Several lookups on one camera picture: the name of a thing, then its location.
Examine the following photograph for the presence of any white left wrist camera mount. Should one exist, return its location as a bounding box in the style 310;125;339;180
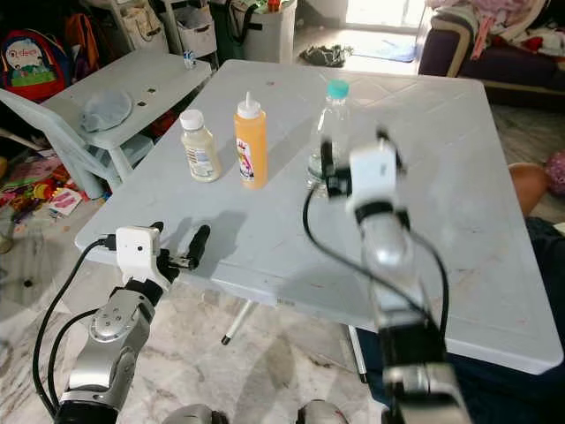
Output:
114;225;169;291

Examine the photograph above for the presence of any dark purple sofa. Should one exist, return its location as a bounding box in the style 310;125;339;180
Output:
417;0;565;91

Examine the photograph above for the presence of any grey cloth cap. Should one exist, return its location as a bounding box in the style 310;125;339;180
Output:
81;87;134;133

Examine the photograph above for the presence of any pink cloth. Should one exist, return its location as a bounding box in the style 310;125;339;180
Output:
427;0;565;61

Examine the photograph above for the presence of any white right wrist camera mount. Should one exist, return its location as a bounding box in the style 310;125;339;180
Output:
344;140;405;219

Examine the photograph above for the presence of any small white kids table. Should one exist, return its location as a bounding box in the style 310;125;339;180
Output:
42;48;215;191

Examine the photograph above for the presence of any orange bag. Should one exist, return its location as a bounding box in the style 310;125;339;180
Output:
64;12;103;77

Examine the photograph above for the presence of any robot knee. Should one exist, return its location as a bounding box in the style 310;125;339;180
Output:
184;404;232;424
295;398;356;424

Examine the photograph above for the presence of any white tote bag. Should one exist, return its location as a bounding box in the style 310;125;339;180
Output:
118;0;170;50

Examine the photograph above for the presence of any clear bottle teal cap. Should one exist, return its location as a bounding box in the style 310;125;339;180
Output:
305;79;351;197

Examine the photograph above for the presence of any blue floor mat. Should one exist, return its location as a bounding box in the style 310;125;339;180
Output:
351;39;418;64

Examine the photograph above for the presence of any white plastic folding table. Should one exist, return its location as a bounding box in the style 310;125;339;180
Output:
75;60;565;385

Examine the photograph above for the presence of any robot left knee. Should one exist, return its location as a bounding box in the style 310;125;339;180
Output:
184;404;232;424

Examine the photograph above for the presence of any dark crumpled cloth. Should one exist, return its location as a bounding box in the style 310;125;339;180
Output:
298;44;355;70

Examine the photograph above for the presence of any colourful kids backpack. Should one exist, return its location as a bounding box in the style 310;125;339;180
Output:
2;28;75;103

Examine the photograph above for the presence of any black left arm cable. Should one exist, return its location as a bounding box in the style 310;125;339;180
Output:
32;235;117;421

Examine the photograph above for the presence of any orange squeeze sauce bottle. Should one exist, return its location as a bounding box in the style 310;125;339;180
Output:
234;92;268;191

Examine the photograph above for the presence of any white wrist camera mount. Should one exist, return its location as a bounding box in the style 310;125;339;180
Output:
114;225;169;291
344;140;405;219

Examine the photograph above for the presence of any small white-capped pale bottle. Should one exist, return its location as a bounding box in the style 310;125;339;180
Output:
179;109;222;184

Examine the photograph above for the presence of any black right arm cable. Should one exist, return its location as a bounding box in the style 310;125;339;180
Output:
302;187;451;338

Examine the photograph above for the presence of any pile of colourful toys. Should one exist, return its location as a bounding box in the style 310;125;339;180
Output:
0;155;87;223

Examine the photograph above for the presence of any white bin with black strap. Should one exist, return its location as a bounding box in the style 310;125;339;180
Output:
230;0;298;64

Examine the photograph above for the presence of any white hanging basket bag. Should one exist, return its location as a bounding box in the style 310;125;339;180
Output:
173;4;219;59

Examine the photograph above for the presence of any robot right knee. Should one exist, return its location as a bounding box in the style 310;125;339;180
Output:
295;398;356;424

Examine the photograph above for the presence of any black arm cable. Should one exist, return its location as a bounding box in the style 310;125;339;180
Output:
32;235;117;421
302;187;451;338

